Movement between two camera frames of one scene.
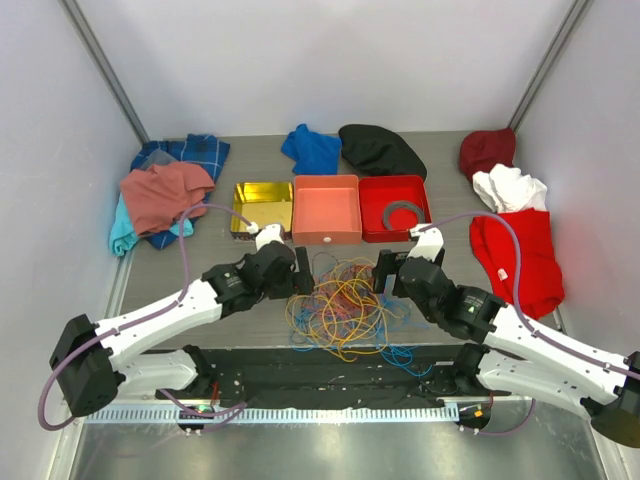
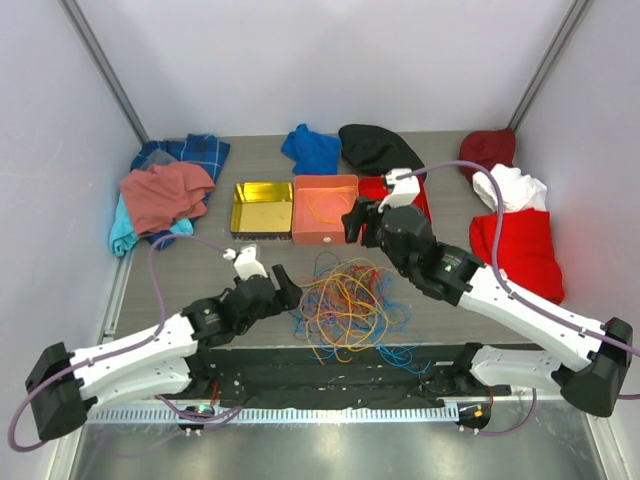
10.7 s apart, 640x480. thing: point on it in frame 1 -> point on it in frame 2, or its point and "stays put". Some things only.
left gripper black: x=303 y=280 -> x=285 y=299
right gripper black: x=387 y=265 -> x=361 y=213
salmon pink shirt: x=158 y=197 stays put
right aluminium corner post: x=548 y=60 stays put
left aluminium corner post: x=72 y=11 stays put
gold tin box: x=257 y=204 stays put
